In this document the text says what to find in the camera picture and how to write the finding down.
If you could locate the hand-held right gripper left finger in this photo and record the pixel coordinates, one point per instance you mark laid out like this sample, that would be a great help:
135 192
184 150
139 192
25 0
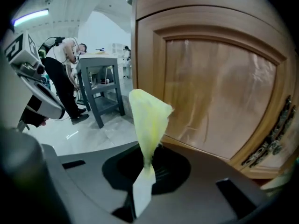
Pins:
88 183

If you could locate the wooden vanity cabinet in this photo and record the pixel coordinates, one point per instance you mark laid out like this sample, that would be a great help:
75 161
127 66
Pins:
163 1

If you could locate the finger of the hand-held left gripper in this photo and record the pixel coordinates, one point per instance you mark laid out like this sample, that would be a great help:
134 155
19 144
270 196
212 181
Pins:
46 101

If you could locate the ceiling strip light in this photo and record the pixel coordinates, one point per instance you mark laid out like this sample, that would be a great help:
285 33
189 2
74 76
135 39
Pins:
30 16

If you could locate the dark grey washstand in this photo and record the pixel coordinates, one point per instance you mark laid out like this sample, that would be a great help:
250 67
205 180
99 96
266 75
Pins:
98 60

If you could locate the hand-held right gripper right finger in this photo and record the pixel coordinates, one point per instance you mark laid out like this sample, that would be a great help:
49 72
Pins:
198 206

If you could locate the yellow cloth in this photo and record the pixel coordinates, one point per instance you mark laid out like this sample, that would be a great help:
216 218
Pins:
149 120

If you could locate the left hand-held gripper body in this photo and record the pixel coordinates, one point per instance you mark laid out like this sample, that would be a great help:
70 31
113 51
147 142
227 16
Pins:
21 50

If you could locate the white cubby shelf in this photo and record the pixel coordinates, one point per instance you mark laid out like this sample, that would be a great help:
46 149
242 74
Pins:
116 48

